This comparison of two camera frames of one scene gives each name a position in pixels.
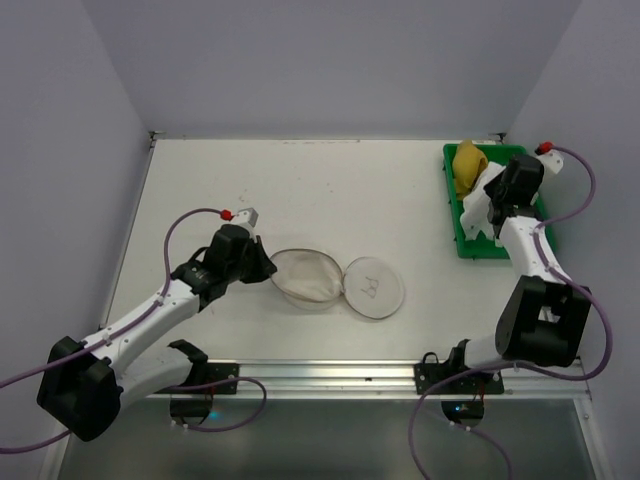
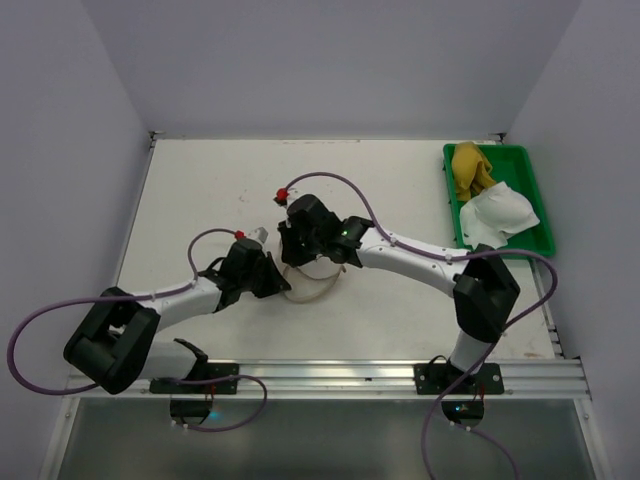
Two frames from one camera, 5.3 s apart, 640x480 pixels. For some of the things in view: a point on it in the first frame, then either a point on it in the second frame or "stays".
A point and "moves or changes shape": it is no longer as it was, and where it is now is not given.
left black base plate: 218,371 stays
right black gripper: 498,195 -> 292,245
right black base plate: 487,382 stays
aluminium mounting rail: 384,381 stays
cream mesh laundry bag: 311,280 moves or changes shape
